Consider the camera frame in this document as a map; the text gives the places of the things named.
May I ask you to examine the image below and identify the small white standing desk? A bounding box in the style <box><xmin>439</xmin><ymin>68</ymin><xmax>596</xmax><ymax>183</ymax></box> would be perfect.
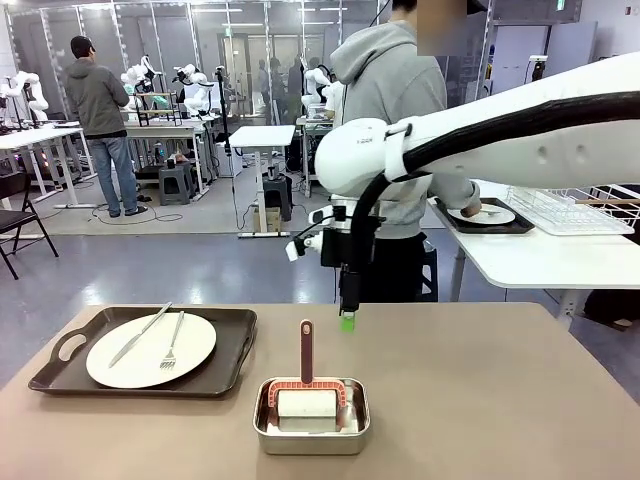
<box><xmin>228</xmin><ymin>124</ymin><xmax>297</xmax><ymax>239</ymax></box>

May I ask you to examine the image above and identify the white wire dish rack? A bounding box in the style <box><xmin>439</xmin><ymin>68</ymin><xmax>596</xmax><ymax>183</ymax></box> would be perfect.
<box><xmin>504</xmin><ymin>184</ymin><xmax>640</xmax><ymax>237</ymax></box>

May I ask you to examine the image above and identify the grey plastic stool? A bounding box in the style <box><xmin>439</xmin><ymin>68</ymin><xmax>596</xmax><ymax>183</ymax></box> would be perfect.
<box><xmin>157</xmin><ymin>162</ymin><xmax>197</xmax><ymax>207</ymax></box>

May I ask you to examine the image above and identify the rectangular metal tin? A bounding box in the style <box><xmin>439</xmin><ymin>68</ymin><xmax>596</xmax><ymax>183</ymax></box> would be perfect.
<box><xmin>252</xmin><ymin>377</ymin><xmax>372</xmax><ymax>456</ymax></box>

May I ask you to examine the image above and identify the person in grey jacket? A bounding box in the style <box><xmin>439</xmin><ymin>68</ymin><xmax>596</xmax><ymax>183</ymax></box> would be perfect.
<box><xmin>65</xmin><ymin>35</ymin><xmax>147</xmax><ymax>219</ymax></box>

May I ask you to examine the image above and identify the black folding chair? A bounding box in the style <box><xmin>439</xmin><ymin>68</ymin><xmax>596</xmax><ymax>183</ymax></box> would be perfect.
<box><xmin>0</xmin><ymin>172</ymin><xmax>60</xmax><ymax>281</ymax></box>

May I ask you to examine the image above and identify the lint roller with brown handle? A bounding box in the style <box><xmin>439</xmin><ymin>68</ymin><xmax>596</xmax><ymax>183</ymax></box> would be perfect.
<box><xmin>266</xmin><ymin>319</ymin><xmax>349</xmax><ymax>434</ymax></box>

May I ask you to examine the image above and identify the person's right forearm grey sleeve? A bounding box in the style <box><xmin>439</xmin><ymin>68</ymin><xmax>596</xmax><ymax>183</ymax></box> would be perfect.
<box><xmin>434</xmin><ymin>172</ymin><xmax>482</xmax><ymax>212</ymax></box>

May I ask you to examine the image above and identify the long white lab table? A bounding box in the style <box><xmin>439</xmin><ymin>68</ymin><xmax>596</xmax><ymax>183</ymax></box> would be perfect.
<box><xmin>0</xmin><ymin>127</ymin><xmax>97</xmax><ymax>210</ymax></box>

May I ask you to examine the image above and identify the person in dark navy clothes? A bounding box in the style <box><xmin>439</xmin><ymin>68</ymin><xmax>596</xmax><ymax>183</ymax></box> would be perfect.
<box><xmin>582</xmin><ymin>288</ymin><xmax>640</xmax><ymax>332</ymax></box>

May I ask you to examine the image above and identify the black tripod stand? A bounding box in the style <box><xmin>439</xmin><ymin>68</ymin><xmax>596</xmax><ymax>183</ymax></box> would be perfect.
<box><xmin>213</xmin><ymin>64</ymin><xmax>237</xmax><ymax>157</ymax></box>

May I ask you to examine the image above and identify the dark brown serving tray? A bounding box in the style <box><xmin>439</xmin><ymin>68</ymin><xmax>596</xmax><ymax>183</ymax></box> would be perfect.
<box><xmin>28</xmin><ymin>305</ymin><xmax>259</xmax><ymax>399</ymax></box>
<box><xmin>433</xmin><ymin>197</ymin><xmax>536</xmax><ymax>235</ymax></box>

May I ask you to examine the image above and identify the black metal shelf rack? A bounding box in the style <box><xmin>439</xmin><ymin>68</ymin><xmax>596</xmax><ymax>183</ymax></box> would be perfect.
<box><xmin>134</xmin><ymin>91</ymin><xmax>183</xmax><ymax>127</ymax></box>

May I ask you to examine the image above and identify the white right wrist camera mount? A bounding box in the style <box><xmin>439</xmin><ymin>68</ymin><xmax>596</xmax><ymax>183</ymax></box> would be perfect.
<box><xmin>284</xmin><ymin>207</ymin><xmax>346</xmax><ymax>262</ymax></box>

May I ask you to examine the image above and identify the person in grey hoodie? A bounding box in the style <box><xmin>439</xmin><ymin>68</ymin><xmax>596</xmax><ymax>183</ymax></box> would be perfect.
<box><xmin>328</xmin><ymin>0</ymin><xmax>482</xmax><ymax>304</ymax></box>

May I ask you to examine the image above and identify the dark grey stool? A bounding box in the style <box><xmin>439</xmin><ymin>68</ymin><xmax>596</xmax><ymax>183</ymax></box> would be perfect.
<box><xmin>261</xmin><ymin>173</ymin><xmax>294</xmax><ymax>222</ymax></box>

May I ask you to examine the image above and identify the white side table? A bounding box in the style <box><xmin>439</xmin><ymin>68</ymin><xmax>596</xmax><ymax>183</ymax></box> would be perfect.
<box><xmin>427</xmin><ymin>178</ymin><xmax>640</xmax><ymax>331</ymax></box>

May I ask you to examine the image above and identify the white lab table with shelf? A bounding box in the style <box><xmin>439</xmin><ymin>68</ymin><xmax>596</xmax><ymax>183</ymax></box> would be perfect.
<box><xmin>123</xmin><ymin>117</ymin><xmax>212</xmax><ymax>197</ymax></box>

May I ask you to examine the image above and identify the silver table knife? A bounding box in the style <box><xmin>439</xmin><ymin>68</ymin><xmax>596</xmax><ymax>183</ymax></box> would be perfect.
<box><xmin>108</xmin><ymin>301</ymin><xmax>174</xmax><ymax>370</ymax></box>

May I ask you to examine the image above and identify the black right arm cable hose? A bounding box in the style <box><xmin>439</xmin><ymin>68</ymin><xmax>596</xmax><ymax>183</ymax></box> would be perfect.
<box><xmin>344</xmin><ymin>92</ymin><xmax>640</xmax><ymax>274</ymax></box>

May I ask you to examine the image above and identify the cardboard box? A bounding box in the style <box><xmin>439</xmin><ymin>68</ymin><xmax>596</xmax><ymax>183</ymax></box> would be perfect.
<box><xmin>251</xmin><ymin>204</ymin><xmax>282</xmax><ymax>234</ymax></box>

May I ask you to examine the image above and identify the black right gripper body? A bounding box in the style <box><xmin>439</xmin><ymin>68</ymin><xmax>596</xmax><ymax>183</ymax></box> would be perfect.
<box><xmin>320</xmin><ymin>227</ymin><xmax>352</xmax><ymax>270</ymax></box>

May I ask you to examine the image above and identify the black plastic stool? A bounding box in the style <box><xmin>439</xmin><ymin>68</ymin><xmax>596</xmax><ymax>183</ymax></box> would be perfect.
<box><xmin>418</xmin><ymin>238</ymin><xmax>439</xmax><ymax>303</ymax></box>

